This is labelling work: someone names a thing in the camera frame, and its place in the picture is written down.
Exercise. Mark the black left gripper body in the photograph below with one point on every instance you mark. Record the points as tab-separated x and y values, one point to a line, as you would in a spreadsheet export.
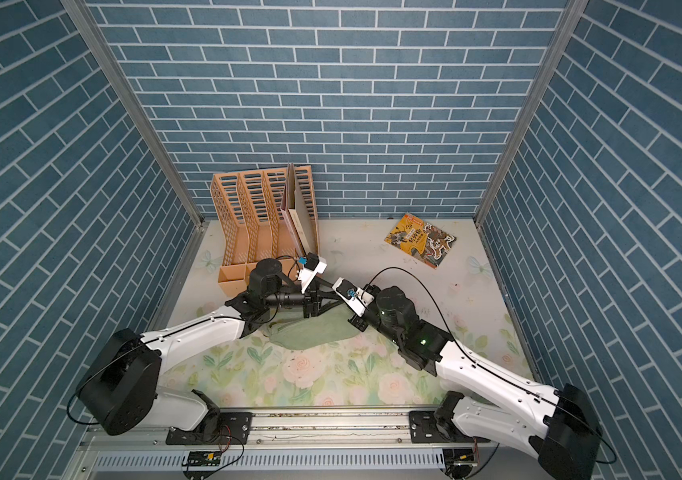
307	303

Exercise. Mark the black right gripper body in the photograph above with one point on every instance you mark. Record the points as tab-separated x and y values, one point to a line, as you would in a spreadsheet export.
362	322

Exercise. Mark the green fabric bag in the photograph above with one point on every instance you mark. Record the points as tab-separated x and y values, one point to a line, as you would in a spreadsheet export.
292	331

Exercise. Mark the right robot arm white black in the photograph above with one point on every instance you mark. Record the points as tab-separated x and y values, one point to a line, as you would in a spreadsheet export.
433	349

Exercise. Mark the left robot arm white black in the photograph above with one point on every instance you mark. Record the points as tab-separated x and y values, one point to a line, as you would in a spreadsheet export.
121	391

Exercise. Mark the orange illustrated comic book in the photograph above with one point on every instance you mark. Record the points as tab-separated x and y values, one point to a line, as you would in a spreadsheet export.
421	240

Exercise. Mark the floral table mat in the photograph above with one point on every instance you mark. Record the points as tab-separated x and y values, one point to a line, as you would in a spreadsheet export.
366	370

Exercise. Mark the small connector module right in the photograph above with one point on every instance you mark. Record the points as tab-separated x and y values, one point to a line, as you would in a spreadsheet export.
459	463

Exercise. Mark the green circuit board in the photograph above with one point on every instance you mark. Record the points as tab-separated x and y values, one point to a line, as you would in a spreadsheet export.
202	459

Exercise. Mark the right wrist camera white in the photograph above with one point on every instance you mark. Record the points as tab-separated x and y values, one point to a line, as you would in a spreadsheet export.
356	298

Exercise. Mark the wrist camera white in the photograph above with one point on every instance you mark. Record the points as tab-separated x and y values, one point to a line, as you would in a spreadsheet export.
310	266
356	298

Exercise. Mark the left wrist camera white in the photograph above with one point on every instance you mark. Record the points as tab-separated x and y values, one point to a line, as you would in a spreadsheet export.
310	266

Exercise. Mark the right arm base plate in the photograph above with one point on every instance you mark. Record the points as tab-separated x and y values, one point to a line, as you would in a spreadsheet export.
438	425

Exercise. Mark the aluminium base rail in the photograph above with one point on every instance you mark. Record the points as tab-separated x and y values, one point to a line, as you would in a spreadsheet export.
368	427

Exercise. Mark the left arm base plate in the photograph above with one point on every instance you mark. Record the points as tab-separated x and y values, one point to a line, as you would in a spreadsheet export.
215	427

